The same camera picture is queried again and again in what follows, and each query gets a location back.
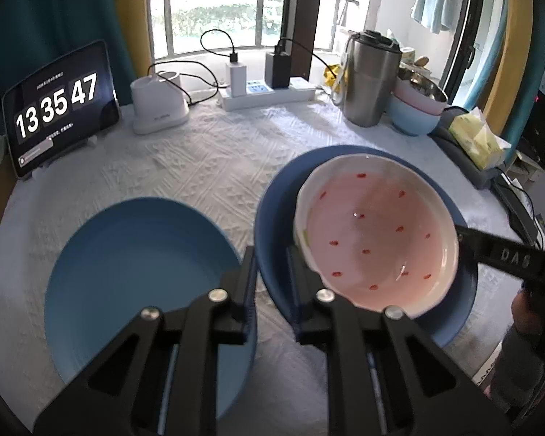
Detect steel tumbler with lid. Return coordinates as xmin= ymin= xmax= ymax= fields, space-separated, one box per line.
xmin=343 ymin=31 xmax=401 ymax=128

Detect white power strip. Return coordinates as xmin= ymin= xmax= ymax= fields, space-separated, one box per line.
xmin=217 ymin=77 xmax=317 ymax=111

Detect person right hand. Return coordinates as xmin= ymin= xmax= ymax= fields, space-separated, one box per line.
xmin=511 ymin=289 xmax=542 ymax=338

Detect large blue bowl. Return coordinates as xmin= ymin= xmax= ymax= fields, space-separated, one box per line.
xmin=254 ymin=145 xmax=479 ymax=347

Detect white charger plug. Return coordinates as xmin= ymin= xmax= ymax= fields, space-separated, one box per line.
xmin=226 ymin=52 xmax=247 ymax=97

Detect tablet showing clock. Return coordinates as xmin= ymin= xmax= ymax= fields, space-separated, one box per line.
xmin=1 ymin=40 xmax=120 ymax=179

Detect blue plate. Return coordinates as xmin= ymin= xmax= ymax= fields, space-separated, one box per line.
xmin=33 ymin=198 xmax=257 ymax=435

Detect teal curtain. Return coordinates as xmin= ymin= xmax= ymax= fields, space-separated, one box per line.
xmin=0 ymin=0 xmax=136 ymax=134

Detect pink strawberry bowl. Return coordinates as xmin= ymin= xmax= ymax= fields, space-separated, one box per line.
xmin=293 ymin=154 xmax=459 ymax=318

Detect light blue bowl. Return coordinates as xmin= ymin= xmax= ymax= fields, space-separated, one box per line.
xmin=386 ymin=94 xmax=440 ymax=136

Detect black charger plug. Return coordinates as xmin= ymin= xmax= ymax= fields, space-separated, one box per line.
xmin=265 ymin=45 xmax=291 ymax=90

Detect yellow curtain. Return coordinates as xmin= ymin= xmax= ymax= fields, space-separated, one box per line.
xmin=114 ymin=0 xmax=152 ymax=78

